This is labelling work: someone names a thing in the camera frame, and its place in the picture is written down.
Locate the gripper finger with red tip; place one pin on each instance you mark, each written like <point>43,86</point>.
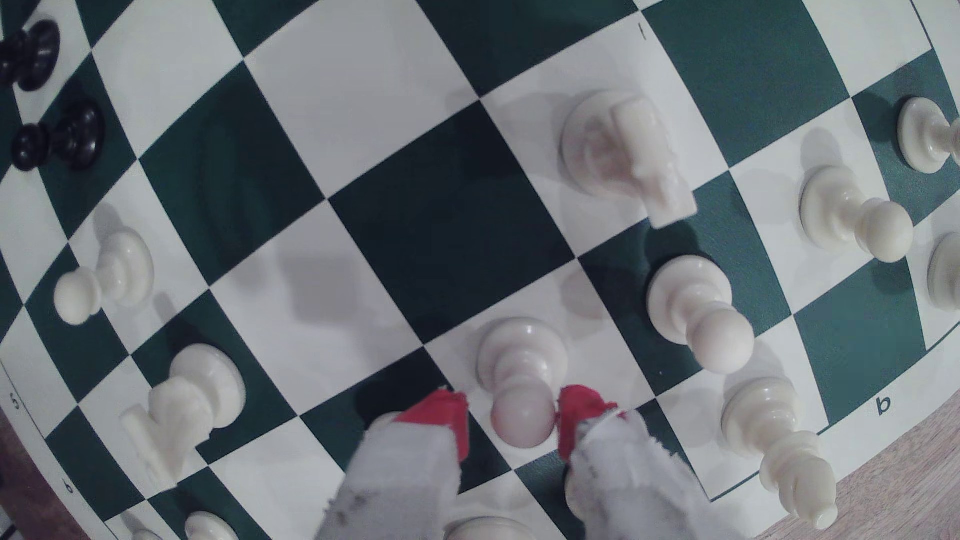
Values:
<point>405,480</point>
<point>630,487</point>

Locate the white chess pawn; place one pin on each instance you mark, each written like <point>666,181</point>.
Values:
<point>926,135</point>
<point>851,214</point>
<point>701,311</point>
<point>521,375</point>
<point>105,276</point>

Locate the white chess piece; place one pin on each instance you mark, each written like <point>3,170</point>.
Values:
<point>208,528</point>
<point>946,271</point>
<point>487,529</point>

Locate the white chess bishop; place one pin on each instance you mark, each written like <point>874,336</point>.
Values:
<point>780,450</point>

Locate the white chess knight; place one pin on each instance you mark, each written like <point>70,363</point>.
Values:
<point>184,409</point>
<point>626,154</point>

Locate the green and white chess mat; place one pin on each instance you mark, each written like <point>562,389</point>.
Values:
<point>450,225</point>

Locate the black chess pawn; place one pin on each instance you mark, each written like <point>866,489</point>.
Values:
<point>60,139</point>
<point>31,54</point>

